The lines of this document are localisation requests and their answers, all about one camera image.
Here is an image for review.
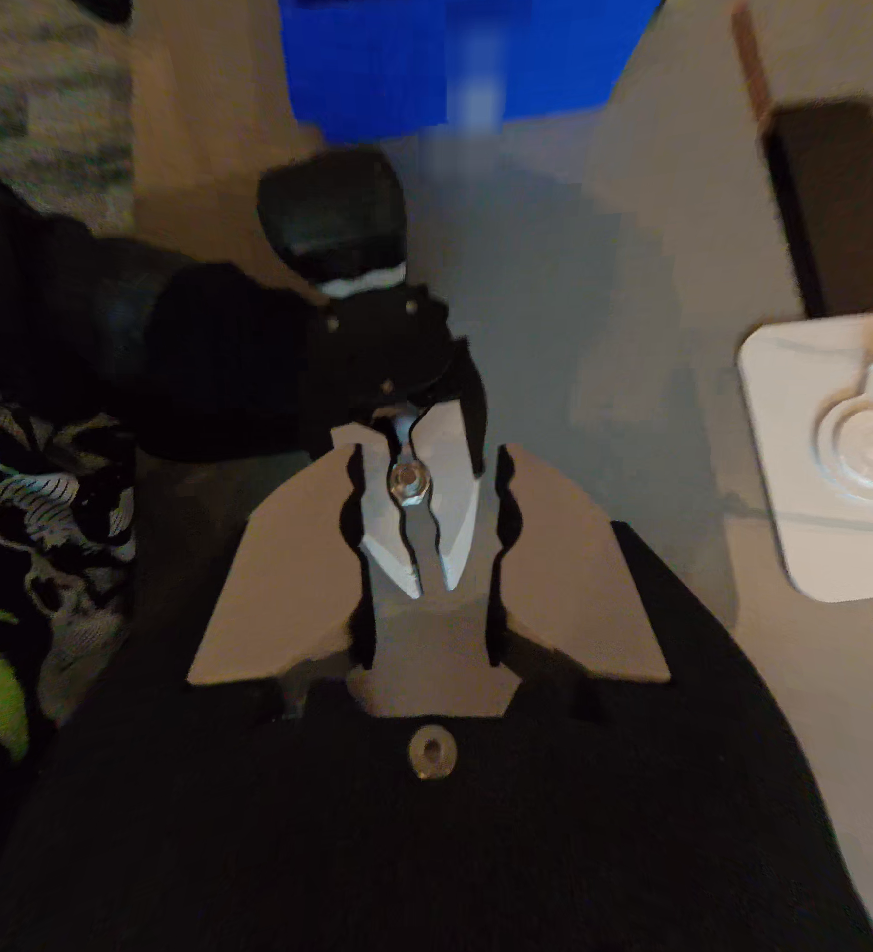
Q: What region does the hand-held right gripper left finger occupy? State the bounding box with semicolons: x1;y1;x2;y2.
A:
187;442;378;685

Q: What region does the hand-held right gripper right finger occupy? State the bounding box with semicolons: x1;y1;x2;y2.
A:
484;442;673;685

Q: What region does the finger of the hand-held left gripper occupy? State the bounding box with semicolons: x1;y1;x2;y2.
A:
412;405;482;594
356;416;426;600

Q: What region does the silver hex bolt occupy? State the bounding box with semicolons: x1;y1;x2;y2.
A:
388;461;432;510

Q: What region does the blue plastic bin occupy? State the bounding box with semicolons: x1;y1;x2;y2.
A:
279;0;666;144

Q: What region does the white square base plate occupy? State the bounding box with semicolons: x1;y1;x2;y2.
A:
736;312;873;603

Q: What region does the dark desk cable hatch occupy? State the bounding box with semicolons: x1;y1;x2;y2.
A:
762;95;873;321

